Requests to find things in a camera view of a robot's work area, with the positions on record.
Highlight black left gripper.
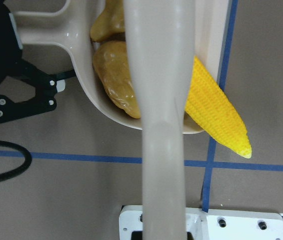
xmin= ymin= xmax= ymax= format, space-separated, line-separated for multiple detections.
xmin=0 ymin=0 xmax=66 ymax=123

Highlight beige plastic dustpan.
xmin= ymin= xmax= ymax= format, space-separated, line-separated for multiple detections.
xmin=13 ymin=0 xmax=236 ymax=134

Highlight brown toy potato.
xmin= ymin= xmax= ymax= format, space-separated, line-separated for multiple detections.
xmin=92 ymin=40 xmax=141 ymax=119

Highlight tan toy ginger root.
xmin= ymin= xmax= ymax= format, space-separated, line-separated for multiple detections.
xmin=90 ymin=0 xmax=126 ymax=43

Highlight beige hand brush black bristles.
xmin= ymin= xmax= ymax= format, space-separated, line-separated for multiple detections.
xmin=123 ymin=0 xmax=195 ymax=240

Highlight yellow toy corn cob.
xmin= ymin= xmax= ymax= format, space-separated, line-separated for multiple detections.
xmin=185 ymin=57 xmax=253 ymax=159

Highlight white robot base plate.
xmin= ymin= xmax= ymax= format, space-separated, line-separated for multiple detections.
xmin=118 ymin=205 xmax=283 ymax=240

